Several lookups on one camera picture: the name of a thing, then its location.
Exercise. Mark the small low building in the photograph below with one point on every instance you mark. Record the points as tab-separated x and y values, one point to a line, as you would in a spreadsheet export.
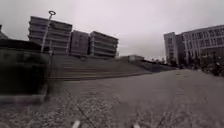
131	58

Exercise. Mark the narrow grey tiered building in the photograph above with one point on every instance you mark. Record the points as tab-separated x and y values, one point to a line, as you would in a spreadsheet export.
103	45

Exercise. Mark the wide concrete stairs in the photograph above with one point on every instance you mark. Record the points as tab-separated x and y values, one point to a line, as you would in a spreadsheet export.
86	68

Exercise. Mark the dark grey building block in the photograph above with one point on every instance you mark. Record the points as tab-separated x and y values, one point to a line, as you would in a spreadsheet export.
79	42

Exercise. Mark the grey cobblestone plaza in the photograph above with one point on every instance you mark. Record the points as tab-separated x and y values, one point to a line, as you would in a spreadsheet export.
160	96

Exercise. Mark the wide grey tiered building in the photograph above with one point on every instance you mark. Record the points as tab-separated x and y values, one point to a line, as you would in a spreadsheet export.
56	33

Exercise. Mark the robot's own part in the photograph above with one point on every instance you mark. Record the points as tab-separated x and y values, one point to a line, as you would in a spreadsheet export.
136	126
76	124

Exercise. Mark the large grey glazed building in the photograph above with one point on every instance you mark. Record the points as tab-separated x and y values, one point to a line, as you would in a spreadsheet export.
200	43

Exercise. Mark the dark concrete wall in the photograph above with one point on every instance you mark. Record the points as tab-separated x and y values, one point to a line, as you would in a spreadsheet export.
20	73

